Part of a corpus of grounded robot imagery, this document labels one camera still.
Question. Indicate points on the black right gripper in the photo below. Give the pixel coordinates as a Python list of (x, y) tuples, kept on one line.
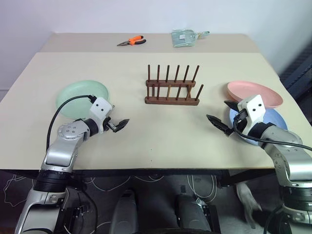
[(241, 122)]

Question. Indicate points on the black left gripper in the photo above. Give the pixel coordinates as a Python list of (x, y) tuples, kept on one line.
[(110, 124)]

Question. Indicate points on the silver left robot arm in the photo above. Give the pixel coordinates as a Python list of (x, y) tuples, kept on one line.
[(62, 151)]

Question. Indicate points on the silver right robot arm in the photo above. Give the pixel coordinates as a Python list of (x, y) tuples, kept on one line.
[(290, 156)]

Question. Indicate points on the wooden dish rack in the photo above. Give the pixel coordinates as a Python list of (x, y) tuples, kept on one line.
[(170, 101)]

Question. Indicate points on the pink red plate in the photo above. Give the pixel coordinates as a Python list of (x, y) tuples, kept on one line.
[(248, 89)]

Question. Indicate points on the blue plate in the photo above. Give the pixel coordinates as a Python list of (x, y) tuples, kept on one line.
[(275, 119)]

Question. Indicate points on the green plate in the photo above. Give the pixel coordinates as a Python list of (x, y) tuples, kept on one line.
[(78, 90)]

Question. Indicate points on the dark rounded shape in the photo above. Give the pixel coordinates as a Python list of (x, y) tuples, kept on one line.
[(192, 214), (124, 212)]

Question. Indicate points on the teal item in clear bag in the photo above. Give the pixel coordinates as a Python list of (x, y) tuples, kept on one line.
[(182, 39)]

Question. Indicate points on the pale grey bent object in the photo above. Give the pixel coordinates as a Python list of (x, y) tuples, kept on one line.
[(247, 202)]

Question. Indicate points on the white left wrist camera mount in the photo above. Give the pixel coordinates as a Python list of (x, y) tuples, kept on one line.
[(101, 107)]

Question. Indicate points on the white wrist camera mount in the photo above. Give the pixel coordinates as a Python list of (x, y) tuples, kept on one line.
[(101, 107), (254, 104)]

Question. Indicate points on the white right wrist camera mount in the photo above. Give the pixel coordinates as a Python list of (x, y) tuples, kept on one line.
[(254, 104)]

